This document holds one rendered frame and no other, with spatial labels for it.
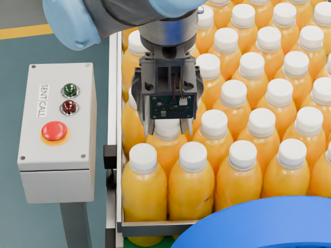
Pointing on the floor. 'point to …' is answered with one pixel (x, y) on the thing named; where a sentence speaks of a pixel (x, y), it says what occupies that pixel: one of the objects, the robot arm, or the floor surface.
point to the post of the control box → (76, 224)
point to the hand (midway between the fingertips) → (167, 123)
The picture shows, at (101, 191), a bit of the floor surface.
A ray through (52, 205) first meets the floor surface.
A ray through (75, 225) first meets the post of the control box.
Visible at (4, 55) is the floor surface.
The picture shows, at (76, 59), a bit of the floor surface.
